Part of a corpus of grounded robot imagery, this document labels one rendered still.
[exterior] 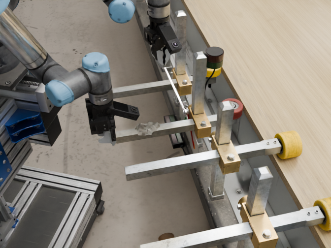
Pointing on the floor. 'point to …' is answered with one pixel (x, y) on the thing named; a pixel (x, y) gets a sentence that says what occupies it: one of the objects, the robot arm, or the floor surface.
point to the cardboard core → (166, 236)
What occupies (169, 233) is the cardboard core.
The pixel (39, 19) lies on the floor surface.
